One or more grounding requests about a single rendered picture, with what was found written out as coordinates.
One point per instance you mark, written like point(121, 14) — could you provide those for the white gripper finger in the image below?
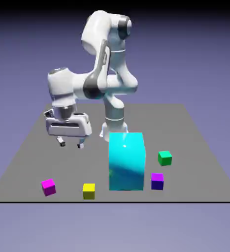
point(81, 143)
point(61, 141)

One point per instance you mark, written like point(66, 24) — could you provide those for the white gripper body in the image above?
point(67, 128)

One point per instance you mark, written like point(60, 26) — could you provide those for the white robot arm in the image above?
point(114, 82)

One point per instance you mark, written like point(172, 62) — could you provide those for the small magenta cube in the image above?
point(48, 187)

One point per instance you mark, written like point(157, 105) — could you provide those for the small yellow cube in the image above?
point(89, 191)

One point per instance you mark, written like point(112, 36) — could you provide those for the small green cube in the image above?
point(164, 158)

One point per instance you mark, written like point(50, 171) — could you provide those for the small purple cube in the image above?
point(157, 181)

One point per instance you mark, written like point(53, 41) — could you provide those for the large cyan box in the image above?
point(126, 161)

